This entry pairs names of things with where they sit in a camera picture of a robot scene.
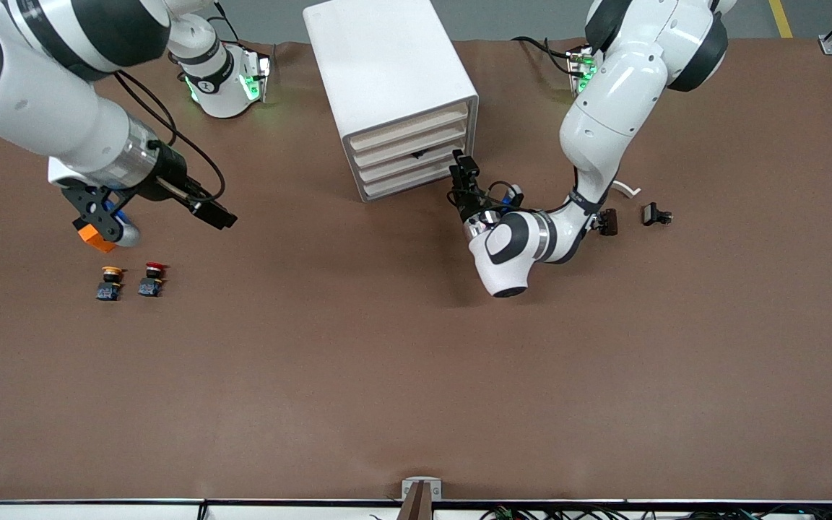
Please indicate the red push button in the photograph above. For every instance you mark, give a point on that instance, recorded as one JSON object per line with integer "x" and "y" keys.
{"x": 149, "y": 287}

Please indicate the orange box with hole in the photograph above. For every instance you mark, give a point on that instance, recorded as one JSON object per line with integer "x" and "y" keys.
{"x": 94, "y": 237}

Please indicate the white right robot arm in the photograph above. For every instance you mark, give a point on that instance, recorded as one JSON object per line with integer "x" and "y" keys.
{"x": 48, "y": 108}

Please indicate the white drawer cabinet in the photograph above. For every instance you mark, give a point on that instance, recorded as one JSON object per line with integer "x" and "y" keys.
{"x": 380, "y": 65}

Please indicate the white curved plastic arc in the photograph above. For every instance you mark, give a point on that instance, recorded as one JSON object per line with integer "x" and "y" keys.
{"x": 627, "y": 189}

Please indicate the dark brown switch component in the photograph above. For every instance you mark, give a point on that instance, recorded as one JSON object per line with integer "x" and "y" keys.
{"x": 609, "y": 222}

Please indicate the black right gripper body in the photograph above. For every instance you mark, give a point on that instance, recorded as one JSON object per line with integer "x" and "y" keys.
{"x": 168, "y": 176}

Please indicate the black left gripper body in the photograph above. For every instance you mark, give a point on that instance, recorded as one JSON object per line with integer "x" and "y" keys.
{"x": 469, "y": 205}

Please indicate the white table edge rail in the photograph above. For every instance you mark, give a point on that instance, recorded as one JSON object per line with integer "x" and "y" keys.
{"x": 98, "y": 511}

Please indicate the yellow floor tape strip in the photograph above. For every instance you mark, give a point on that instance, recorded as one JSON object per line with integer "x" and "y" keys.
{"x": 781, "y": 18}

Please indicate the small black switch component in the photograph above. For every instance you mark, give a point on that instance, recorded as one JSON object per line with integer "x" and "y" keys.
{"x": 651, "y": 214}

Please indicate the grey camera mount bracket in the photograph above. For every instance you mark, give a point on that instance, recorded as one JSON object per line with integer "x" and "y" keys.
{"x": 422, "y": 505}

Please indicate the brown table cover sheet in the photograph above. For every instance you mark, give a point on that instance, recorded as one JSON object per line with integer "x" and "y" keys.
{"x": 416, "y": 361}

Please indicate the yellow push button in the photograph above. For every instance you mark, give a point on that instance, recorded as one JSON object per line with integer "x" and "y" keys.
{"x": 107, "y": 291}

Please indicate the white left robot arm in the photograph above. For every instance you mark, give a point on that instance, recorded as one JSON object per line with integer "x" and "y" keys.
{"x": 604, "y": 123}

